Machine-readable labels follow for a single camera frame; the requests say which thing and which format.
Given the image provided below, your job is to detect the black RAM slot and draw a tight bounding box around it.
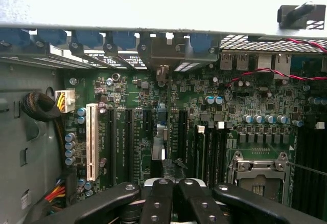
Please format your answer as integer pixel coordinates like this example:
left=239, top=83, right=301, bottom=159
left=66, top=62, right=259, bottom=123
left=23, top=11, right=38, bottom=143
left=316, top=129, right=327, bottom=209
left=206, top=128, right=214, bottom=181
left=221, top=129, right=228, bottom=181
left=214, top=129, right=221, bottom=181

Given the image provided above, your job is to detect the white power connector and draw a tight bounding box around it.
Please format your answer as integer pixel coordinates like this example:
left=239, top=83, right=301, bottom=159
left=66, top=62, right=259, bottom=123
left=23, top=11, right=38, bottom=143
left=55, top=89, right=76, bottom=114

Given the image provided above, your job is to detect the open black PC case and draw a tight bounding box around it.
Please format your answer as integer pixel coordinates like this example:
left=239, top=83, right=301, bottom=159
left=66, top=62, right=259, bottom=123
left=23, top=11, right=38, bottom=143
left=0, top=0, right=327, bottom=224

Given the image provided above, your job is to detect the socket locking lever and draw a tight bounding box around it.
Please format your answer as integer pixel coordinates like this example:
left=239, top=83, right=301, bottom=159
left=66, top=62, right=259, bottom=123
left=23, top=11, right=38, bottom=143
left=277, top=154, right=327, bottom=176

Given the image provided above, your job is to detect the green motherboard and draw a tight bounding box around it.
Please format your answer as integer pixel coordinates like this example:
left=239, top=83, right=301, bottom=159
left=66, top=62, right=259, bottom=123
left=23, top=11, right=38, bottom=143
left=61, top=62, right=327, bottom=224

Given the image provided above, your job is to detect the white PCI expansion slot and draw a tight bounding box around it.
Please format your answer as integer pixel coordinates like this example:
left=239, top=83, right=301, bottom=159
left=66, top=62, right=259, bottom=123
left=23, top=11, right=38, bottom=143
left=86, top=103, right=100, bottom=182

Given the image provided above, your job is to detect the black case clip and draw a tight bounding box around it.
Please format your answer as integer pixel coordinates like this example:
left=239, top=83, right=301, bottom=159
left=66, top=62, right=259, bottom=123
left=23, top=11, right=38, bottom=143
left=277, top=2, right=327, bottom=30

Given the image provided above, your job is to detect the black sleeved power cable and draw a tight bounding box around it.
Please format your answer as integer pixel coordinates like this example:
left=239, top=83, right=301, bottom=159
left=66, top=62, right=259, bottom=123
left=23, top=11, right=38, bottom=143
left=20, top=91, right=67, bottom=178

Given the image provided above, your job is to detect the short black expansion slot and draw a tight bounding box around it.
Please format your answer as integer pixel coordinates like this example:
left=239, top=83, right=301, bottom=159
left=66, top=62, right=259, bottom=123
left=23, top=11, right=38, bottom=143
left=142, top=109, right=152, bottom=132

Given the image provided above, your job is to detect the red black twisted wire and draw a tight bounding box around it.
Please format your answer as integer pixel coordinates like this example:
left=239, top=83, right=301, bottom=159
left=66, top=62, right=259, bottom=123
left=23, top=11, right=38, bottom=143
left=285, top=37, right=327, bottom=55
left=224, top=67, right=327, bottom=86

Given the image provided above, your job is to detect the coloured power wire bundle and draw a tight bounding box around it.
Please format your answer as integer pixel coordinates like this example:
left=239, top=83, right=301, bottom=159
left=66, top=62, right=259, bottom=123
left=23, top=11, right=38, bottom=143
left=43, top=179, right=67, bottom=211

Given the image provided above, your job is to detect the long black expansion slot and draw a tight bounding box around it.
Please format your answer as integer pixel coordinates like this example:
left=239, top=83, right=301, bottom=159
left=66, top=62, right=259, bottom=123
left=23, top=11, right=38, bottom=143
left=178, top=109, right=189, bottom=159
left=106, top=108, right=118, bottom=187
left=124, top=108, right=134, bottom=184

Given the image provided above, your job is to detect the blue card retention clip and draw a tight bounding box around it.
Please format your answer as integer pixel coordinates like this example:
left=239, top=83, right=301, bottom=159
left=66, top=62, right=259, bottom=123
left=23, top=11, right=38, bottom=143
left=111, top=31, right=137, bottom=51
left=74, top=30, right=103, bottom=50
left=37, top=29, right=67, bottom=48
left=0, top=28, right=31, bottom=50
left=189, top=32, right=213, bottom=53

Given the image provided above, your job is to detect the CPU socket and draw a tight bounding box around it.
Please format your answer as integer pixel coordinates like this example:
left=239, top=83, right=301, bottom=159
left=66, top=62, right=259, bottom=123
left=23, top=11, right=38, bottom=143
left=229, top=151, right=291, bottom=206

